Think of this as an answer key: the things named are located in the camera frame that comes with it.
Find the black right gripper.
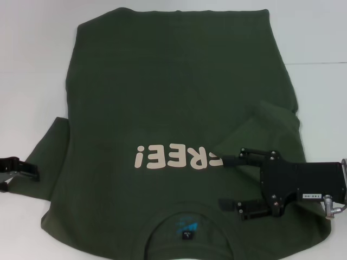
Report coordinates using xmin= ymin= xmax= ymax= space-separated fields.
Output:
xmin=218 ymin=147 xmax=345 ymax=222

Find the right gripper cable with plug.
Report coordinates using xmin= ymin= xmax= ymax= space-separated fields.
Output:
xmin=322 ymin=194 xmax=347 ymax=220

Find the dark green FREE t-shirt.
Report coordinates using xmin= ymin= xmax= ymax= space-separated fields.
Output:
xmin=5 ymin=8 xmax=332 ymax=260

